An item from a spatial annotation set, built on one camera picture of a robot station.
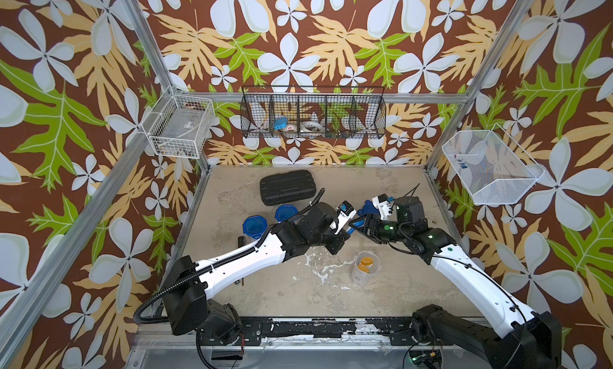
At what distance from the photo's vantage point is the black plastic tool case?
3.42 ft

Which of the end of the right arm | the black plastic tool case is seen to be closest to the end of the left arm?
the end of the right arm

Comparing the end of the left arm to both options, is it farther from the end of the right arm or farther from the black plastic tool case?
the black plastic tool case
